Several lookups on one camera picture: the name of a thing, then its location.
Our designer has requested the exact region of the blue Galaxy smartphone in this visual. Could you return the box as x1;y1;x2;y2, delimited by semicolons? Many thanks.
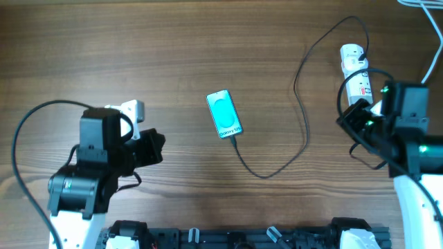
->
206;89;243;139

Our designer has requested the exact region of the black USB charging cable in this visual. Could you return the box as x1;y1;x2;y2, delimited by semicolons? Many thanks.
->
228;15;371;180

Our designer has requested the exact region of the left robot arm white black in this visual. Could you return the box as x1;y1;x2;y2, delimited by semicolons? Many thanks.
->
48;107;165;248

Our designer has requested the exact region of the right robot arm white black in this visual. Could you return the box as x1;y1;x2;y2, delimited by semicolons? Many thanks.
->
336;80;442;248

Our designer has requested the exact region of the white USB charger plug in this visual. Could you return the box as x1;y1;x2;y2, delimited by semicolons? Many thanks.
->
341;56;368;75

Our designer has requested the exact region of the white power strip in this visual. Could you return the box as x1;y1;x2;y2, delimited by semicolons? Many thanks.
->
340;44;373;105

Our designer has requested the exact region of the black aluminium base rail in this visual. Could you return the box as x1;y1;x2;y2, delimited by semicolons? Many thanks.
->
96;226;392;249

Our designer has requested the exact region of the white power strip cord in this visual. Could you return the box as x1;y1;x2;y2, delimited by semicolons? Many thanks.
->
396;0;443;85

